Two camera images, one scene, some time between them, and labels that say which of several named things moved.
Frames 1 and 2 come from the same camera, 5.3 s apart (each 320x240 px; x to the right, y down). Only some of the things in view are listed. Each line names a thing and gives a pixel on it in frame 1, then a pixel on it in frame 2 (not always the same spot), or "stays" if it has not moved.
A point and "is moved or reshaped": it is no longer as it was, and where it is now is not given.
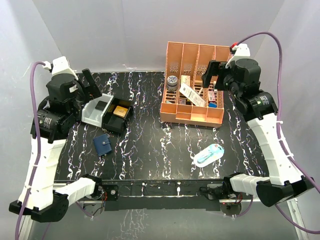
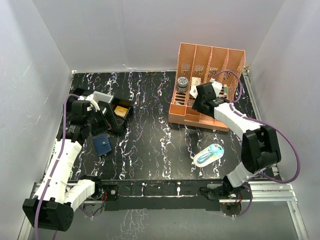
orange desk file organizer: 186,99 is moved or reshaped
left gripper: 94,91 -> 94,112
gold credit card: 120,111 stays
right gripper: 214,69 -> 197,105
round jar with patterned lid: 172,83 -> 182,83
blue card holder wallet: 102,144 stays
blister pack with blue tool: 209,155 stays
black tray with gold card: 116,114 stays
